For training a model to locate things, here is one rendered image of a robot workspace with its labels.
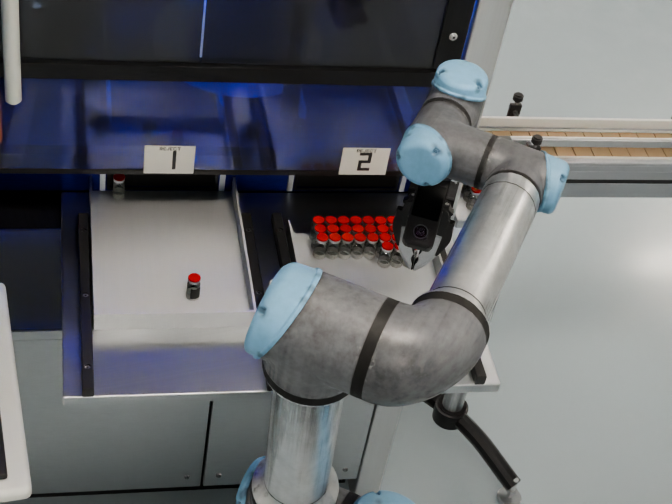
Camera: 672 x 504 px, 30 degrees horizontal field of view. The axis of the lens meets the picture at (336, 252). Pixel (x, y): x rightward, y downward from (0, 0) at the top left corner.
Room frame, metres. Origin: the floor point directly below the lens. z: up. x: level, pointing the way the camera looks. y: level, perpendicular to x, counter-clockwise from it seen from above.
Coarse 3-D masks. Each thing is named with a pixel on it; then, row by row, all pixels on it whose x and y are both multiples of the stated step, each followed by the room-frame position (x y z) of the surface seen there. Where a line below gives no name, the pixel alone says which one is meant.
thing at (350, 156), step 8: (344, 152) 1.73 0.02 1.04; (352, 152) 1.73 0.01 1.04; (360, 152) 1.74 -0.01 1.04; (368, 152) 1.74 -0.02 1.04; (376, 152) 1.75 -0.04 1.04; (384, 152) 1.75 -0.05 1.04; (344, 160) 1.73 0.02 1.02; (352, 160) 1.73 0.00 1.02; (376, 160) 1.75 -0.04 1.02; (384, 160) 1.75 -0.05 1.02; (344, 168) 1.73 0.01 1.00; (352, 168) 1.73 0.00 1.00; (376, 168) 1.75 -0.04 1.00; (384, 168) 1.75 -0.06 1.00
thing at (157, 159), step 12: (144, 156) 1.63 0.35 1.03; (156, 156) 1.64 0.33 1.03; (168, 156) 1.64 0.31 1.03; (180, 156) 1.65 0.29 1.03; (192, 156) 1.65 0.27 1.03; (144, 168) 1.63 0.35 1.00; (156, 168) 1.64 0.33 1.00; (168, 168) 1.64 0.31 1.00; (180, 168) 1.65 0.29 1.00; (192, 168) 1.65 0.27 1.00
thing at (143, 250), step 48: (96, 192) 1.68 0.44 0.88; (144, 192) 1.71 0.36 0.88; (192, 192) 1.73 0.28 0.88; (96, 240) 1.56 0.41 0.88; (144, 240) 1.58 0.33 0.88; (192, 240) 1.60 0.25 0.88; (240, 240) 1.62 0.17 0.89; (96, 288) 1.45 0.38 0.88; (144, 288) 1.47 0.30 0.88; (240, 288) 1.51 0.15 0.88
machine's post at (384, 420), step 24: (480, 0) 1.78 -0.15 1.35; (504, 0) 1.79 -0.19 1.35; (480, 24) 1.78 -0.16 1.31; (504, 24) 1.80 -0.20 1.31; (480, 48) 1.79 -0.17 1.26; (480, 120) 1.80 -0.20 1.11; (384, 408) 1.79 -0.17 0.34; (384, 432) 1.79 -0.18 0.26; (384, 456) 1.80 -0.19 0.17; (360, 480) 1.78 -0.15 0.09
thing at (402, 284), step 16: (288, 224) 1.66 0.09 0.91; (288, 240) 1.64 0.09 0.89; (304, 240) 1.66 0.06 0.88; (304, 256) 1.62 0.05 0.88; (416, 256) 1.68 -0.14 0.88; (336, 272) 1.60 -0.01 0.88; (352, 272) 1.60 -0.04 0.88; (368, 272) 1.61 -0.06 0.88; (384, 272) 1.62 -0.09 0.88; (400, 272) 1.63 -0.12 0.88; (416, 272) 1.63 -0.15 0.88; (432, 272) 1.64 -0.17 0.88; (368, 288) 1.57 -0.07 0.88; (384, 288) 1.58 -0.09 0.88; (400, 288) 1.59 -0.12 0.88; (416, 288) 1.59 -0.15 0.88
